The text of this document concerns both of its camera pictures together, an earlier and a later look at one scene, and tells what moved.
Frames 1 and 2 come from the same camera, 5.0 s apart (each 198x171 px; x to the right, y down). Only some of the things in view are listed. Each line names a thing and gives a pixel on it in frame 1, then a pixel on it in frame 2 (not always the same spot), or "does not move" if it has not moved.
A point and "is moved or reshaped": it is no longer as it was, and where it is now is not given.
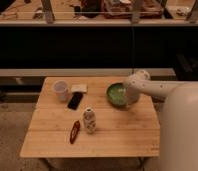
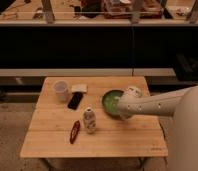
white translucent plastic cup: x=60 y=88 does not move
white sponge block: x=79 y=87 does not move
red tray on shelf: x=123 y=9 does not move
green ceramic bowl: x=116 y=94 is moved or reshaped
